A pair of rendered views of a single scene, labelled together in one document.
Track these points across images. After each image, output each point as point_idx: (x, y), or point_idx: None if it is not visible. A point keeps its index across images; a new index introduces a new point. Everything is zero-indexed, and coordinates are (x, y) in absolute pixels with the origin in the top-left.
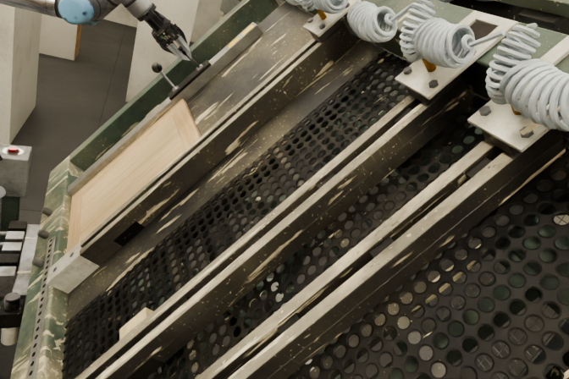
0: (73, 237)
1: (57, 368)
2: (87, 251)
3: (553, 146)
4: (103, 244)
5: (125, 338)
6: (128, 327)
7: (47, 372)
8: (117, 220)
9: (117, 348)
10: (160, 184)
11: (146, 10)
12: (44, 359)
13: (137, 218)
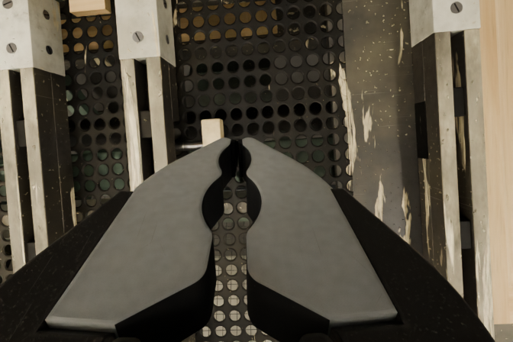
0: None
1: None
2: (432, 50)
3: None
4: (428, 83)
5: (161, 159)
6: (210, 137)
7: None
8: (445, 137)
9: (156, 143)
10: (446, 251)
11: None
12: None
13: (429, 165)
